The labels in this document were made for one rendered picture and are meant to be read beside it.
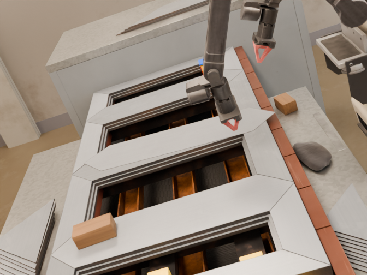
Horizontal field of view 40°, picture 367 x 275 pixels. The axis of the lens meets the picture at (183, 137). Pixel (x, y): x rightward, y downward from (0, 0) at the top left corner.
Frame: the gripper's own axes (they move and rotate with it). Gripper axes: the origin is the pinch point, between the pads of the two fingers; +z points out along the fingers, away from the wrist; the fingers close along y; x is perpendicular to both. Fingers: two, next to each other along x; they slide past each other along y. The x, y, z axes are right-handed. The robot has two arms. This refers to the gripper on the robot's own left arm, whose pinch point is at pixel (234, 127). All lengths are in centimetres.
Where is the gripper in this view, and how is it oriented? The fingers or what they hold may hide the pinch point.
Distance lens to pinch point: 163.0
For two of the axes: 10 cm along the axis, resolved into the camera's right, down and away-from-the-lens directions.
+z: 3.2, 6.9, 6.5
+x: 9.4, -3.2, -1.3
